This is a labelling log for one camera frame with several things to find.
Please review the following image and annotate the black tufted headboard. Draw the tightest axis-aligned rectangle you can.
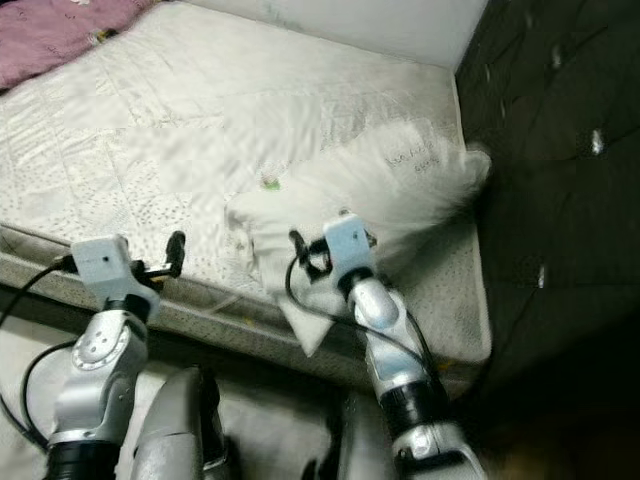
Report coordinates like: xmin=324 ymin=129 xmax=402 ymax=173
xmin=454 ymin=0 xmax=640 ymax=423

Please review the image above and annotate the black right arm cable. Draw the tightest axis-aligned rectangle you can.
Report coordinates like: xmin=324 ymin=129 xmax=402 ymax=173
xmin=285 ymin=262 xmax=443 ymax=373

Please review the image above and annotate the white quilted mattress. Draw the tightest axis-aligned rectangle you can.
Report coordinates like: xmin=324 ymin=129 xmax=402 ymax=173
xmin=0 ymin=0 xmax=493 ymax=397

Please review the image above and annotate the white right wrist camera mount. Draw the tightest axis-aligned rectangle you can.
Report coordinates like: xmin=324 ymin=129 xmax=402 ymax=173
xmin=325 ymin=212 xmax=372 ymax=282

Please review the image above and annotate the purple cartoon print blanket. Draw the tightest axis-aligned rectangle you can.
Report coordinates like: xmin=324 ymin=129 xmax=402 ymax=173
xmin=0 ymin=0 xmax=162 ymax=92

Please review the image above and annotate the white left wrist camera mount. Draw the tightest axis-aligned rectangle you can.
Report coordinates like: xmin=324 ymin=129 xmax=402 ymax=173
xmin=70 ymin=236 xmax=152 ymax=307

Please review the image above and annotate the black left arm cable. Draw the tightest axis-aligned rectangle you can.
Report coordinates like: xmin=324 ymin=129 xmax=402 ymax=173
xmin=20 ymin=343 xmax=77 ymax=449
xmin=0 ymin=258 xmax=77 ymax=453

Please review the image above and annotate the white pillow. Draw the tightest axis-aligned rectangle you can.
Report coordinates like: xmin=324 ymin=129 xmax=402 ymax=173
xmin=225 ymin=120 xmax=493 ymax=360

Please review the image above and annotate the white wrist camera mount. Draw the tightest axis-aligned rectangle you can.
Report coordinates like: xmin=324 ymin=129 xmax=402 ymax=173
xmin=70 ymin=236 xmax=152 ymax=307
xmin=325 ymin=212 xmax=372 ymax=282

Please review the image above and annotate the grey robot left leg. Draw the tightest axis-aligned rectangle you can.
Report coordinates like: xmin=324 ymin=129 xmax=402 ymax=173
xmin=130 ymin=365 xmax=223 ymax=480

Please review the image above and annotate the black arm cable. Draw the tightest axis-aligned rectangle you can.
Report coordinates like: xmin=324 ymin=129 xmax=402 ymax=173
xmin=0 ymin=258 xmax=77 ymax=453
xmin=20 ymin=343 xmax=77 ymax=449
xmin=285 ymin=262 xmax=443 ymax=373

